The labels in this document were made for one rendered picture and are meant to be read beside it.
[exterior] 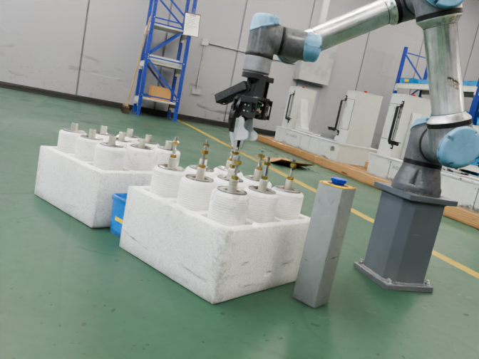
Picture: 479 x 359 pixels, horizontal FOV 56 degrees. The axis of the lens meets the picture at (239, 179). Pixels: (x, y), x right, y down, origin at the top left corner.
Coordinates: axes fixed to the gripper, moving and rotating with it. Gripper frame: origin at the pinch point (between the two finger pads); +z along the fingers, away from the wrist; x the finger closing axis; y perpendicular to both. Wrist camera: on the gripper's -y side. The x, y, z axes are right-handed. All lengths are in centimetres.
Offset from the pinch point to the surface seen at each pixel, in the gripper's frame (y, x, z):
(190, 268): 9.3, -20.4, 29.2
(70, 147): -63, -10, 15
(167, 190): -8.7, -14.1, 15.0
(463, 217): 27, 215, 32
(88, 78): -545, 321, -2
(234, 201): 15.0, -15.8, 10.9
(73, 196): -49, -15, 28
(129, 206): -18.3, -18.1, 22.2
